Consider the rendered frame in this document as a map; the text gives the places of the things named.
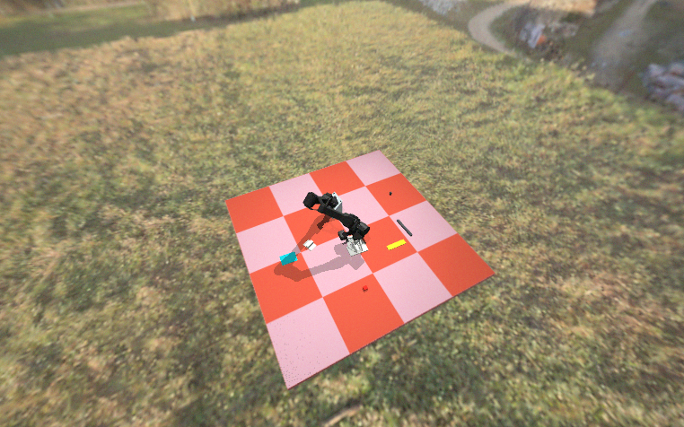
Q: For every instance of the cyan flat rectangular block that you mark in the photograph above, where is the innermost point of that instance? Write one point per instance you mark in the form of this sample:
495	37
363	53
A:
288	258

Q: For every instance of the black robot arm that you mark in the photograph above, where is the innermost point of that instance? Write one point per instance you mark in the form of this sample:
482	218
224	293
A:
349	220

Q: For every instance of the dark grey long flat bar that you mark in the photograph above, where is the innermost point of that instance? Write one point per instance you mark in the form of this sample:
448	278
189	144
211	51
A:
404	227

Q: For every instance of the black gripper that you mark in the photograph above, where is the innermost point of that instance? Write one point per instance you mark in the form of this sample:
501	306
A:
343	235

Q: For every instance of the yellow flat block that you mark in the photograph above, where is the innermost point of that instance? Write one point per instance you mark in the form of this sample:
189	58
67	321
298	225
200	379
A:
396	244

